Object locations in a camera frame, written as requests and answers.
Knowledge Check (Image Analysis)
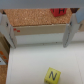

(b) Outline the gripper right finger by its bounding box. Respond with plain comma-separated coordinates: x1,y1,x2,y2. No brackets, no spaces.
62,11,84,50

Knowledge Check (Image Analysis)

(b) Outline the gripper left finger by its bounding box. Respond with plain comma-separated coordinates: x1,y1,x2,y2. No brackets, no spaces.
0,9,18,50

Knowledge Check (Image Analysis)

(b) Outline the yellow block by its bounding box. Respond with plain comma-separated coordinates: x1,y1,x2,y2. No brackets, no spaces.
44,66,62,84

